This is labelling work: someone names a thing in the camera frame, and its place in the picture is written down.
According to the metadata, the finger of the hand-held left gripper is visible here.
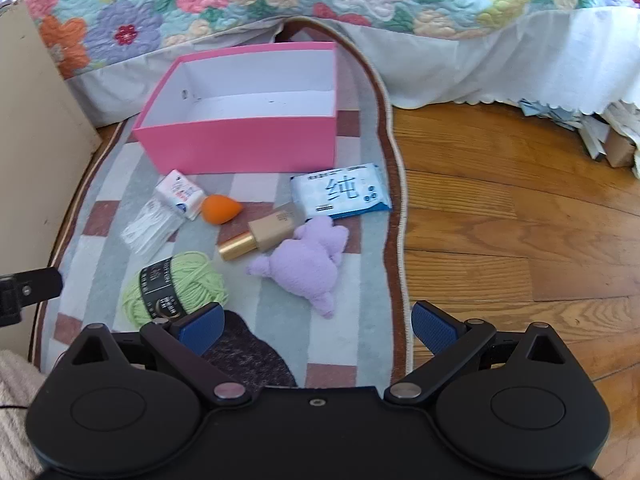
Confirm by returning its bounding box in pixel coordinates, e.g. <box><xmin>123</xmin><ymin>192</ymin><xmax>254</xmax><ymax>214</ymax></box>
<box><xmin>0</xmin><ymin>267</ymin><xmax>64</xmax><ymax>327</ymax></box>

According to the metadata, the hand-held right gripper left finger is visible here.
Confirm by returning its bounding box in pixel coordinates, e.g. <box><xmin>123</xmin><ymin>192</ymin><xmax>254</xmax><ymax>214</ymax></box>
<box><xmin>67</xmin><ymin>302</ymin><xmax>253</xmax><ymax>408</ymax></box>

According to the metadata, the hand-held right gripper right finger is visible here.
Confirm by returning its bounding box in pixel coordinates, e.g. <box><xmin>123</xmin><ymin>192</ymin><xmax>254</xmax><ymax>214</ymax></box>
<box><xmin>382</xmin><ymin>300</ymin><xmax>571</xmax><ymax>408</ymax></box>

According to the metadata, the green yarn ball black label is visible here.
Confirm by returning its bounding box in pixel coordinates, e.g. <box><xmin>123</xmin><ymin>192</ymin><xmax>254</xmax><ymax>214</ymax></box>
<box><xmin>122</xmin><ymin>251</ymin><xmax>228</xmax><ymax>328</ymax></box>

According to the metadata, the clear bag of floss picks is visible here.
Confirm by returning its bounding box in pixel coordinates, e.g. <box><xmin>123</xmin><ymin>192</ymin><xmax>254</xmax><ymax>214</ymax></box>
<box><xmin>121</xmin><ymin>199</ymin><xmax>185</xmax><ymax>256</ymax></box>

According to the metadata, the orange makeup sponge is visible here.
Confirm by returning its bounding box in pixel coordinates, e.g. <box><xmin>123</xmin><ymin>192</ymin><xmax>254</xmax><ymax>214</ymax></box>
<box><xmin>201</xmin><ymin>195</ymin><xmax>244</xmax><ymax>224</ymax></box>

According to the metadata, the purple plush toy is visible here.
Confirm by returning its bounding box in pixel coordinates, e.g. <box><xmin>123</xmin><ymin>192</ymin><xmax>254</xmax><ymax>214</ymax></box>
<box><xmin>246</xmin><ymin>216</ymin><xmax>350</xmax><ymax>318</ymax></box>

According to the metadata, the beige foundation bottle gold cap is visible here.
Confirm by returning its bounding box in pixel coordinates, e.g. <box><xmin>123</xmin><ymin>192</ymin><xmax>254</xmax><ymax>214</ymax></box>
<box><xmin>217</xmin><ymin>204</ymin><xmax>307</xmax><ymax>262</ymax></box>

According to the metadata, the small white tissue pack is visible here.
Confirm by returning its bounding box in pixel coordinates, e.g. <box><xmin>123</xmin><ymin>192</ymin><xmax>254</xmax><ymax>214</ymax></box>
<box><xmin>154</xmin><ymin>170</ymin><xmax>208</xmax><ymax>221</ymax></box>

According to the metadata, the blue white wet wipes pack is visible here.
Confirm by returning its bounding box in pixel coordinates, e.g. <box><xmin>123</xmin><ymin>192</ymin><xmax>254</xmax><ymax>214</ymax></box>
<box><xmin>290</xmin><ymin>162</ymin><xmax>393</xmax><ymax>220</ymax></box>

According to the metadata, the pink cardboard box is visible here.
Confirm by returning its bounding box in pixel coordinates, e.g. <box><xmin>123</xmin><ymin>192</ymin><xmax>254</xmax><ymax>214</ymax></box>
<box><xmin>132</xmin><ymin>42</ymin><xmax>340</xmax><ymax>175</ymax></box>

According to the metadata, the cream knit cloth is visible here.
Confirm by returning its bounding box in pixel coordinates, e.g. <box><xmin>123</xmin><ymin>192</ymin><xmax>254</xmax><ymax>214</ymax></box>
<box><xmin>0</xmin><ymin>350</ymin><xmax>46</xmax><ymax>480</ymax></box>

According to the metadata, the pile of papers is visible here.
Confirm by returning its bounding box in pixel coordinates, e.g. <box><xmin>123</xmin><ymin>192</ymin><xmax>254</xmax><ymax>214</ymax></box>
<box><xmin>517</xmin><ymin>97</ymin><xmax>640</xmax><ymax>178</ymax></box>

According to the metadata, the small cardboard box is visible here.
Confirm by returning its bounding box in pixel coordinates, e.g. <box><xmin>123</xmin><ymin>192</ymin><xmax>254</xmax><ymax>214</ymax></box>
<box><xmin>606</xmin><ymin>132</ymin><xmax>638</xmax><ymax>168</ymax></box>

